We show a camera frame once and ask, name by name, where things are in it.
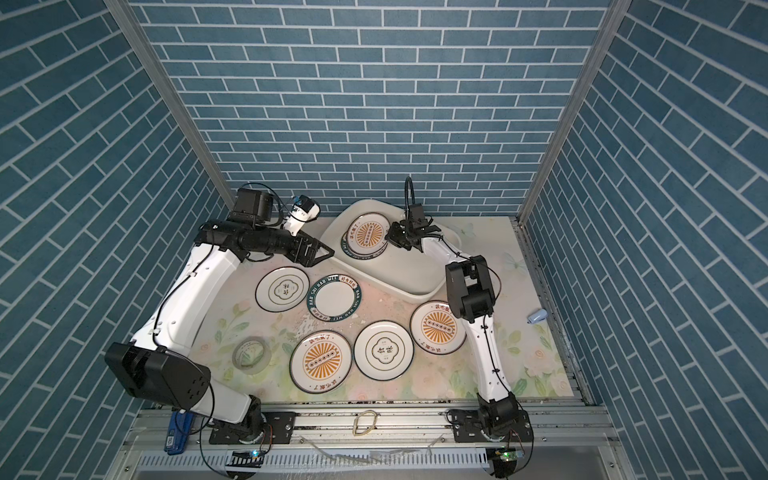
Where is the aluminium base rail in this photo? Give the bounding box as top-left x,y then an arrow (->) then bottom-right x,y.
119,403 -> 619,451

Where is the white plastic bin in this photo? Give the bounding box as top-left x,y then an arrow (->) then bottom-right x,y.
321,199 -> 445,304

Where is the clear tape roll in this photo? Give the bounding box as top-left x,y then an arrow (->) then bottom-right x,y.
232,337 -> 272,375

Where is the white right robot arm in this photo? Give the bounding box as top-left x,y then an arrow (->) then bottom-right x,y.
387,204 -> 535,443

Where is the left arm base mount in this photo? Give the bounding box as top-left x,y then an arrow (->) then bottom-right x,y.
209,411 -> 297,445

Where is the white clover plate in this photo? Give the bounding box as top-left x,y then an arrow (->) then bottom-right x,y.
255,266 -> 309,313
354,320 -> 415,382

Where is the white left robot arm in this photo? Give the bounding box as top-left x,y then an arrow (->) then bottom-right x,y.
105,183 -> 334,436

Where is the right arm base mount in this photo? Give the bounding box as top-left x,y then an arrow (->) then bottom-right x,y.
444,409 -> 535,443

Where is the orange sunburst plate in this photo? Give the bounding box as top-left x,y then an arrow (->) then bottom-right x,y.
346,212 -> 390,241
410,301 -> 467,355
289,330 -> 353,395

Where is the small light blue object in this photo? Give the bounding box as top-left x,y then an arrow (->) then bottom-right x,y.
527,308 -> 549,325

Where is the white clover plate left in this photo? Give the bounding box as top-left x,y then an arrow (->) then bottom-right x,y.
255,266 -> 309,313

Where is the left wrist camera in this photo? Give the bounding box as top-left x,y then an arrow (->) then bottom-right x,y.
283,195 -> 321,236

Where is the beige rubber band loop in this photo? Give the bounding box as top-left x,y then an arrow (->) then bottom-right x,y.
352,409 -> 380,437

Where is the green rim plate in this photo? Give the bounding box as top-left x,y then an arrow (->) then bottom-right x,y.
306,274 -> 362,322
341,232 -> 387,260

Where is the white clover plate centre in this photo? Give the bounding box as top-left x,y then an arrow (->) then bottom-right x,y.
354,320 -> 415,382

